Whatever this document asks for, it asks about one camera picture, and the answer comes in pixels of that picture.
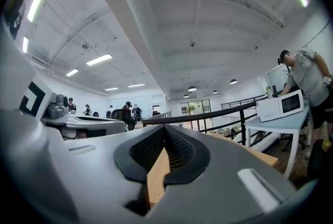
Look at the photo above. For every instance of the black bag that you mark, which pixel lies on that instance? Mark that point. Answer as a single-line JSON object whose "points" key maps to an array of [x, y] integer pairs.
{"points": [[318, 160]]}

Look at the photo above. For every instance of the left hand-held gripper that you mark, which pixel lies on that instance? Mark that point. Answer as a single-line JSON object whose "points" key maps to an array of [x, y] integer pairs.
{"points": [[15, 82]]}

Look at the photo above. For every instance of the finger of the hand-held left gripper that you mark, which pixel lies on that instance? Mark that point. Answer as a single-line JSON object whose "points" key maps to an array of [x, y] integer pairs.
{"points": [[99, 125]]}

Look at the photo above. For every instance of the black office chair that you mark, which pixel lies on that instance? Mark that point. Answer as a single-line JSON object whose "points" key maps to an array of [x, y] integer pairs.
{"points": [[123, 116]]}

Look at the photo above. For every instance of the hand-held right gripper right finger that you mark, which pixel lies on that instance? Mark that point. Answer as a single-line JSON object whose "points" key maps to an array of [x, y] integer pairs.
{"points": [[221, 165]]}

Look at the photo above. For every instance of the black metal railing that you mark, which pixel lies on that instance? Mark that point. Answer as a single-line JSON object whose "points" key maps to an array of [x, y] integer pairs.
{"points": [[208, 114]]}

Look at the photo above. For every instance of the glass door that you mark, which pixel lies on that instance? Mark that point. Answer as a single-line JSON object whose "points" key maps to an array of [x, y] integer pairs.
{"points": [[196, 111]]}

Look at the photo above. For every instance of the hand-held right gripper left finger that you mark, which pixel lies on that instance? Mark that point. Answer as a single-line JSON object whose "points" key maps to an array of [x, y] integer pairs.
{"points": [[104, 178]]}

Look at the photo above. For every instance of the white side table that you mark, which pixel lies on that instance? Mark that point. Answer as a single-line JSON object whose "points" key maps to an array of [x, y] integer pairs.
{"points": [[283, 124]]}

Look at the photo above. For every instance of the green drink bottle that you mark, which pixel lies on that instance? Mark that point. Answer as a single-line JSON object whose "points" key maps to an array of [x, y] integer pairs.
{"points": [[268, 92]]}

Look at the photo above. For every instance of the white microwave oven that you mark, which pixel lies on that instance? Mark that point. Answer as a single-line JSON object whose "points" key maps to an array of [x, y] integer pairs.
{"points": [[270, 111]]}

